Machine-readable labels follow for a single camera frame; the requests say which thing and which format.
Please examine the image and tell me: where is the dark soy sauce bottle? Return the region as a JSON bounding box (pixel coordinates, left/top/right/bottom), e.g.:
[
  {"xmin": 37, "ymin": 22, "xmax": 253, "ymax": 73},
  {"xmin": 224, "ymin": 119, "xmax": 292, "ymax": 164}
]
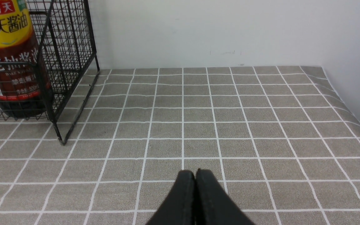
[{"xmin": 0, "ymin": 0, "xmax": 53, "ymax": 118}]

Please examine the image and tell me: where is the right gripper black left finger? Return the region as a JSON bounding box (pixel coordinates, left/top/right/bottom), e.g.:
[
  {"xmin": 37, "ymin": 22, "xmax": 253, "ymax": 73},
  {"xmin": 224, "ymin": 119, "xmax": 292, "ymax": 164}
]
[{"xmin": 146, "ymin": 170, "xmax": 195, "ymax": 225}]

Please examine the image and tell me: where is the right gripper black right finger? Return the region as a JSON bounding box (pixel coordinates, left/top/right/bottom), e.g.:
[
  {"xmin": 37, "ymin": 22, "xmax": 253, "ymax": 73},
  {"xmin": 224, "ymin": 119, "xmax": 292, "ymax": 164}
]
[{"xmin": 195, "ymin": 168, "xmax": 254, "ymax": 225}]

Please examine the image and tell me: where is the grey checkered tablecloth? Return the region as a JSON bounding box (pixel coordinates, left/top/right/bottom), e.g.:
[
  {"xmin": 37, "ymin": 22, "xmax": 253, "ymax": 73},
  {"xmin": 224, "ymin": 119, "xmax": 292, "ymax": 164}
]
[{"xmin": 0, "ymin": 66, "xmax": 360, "ymax": 225}]

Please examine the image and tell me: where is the black wire mesh shelf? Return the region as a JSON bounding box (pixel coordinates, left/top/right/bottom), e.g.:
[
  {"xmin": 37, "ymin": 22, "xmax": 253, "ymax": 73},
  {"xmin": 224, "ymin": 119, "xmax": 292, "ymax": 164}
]
[{"xmin": 0, "ymin": 0, "xmax": 100, "ymax": 145}]

